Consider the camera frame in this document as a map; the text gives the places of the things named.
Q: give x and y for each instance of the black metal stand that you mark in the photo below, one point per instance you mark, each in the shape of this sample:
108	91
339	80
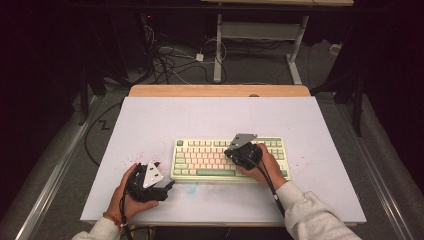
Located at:
353	93
87	90

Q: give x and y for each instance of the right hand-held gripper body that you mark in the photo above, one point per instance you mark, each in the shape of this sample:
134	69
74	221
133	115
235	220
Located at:
248	155

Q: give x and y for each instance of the person's right hand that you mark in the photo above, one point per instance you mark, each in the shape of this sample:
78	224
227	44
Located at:
271	170

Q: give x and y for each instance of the aluminium rail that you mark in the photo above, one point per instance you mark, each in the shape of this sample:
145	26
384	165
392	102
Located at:
56	173
376	180

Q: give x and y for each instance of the white board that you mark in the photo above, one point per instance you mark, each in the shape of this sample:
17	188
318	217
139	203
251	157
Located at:
216	116

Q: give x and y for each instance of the white power adapter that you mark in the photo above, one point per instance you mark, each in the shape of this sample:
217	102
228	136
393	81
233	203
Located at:
199	57

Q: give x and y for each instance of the small white box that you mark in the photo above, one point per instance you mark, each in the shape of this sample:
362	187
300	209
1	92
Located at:
335	49

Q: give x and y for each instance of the person's left hand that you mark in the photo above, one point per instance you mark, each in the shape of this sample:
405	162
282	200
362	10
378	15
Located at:
118	200

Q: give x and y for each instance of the white desk frame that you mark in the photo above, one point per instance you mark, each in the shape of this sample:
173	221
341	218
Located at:
260	30

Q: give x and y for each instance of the green and cream keyboard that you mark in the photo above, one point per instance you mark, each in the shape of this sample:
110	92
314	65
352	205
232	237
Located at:
203	160

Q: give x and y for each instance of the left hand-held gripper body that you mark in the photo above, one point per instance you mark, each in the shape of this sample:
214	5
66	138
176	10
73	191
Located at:
148	188

